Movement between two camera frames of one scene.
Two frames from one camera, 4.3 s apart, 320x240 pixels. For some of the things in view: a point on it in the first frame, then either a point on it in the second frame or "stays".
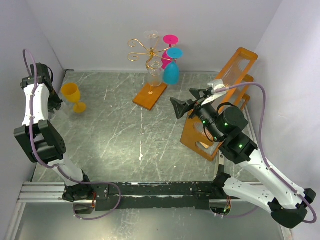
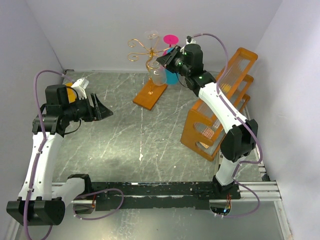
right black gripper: (181, 107) -> (167, 61)
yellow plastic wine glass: (71, 92) stays
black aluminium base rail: (136, 195) stays
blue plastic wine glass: (171, 71) stays
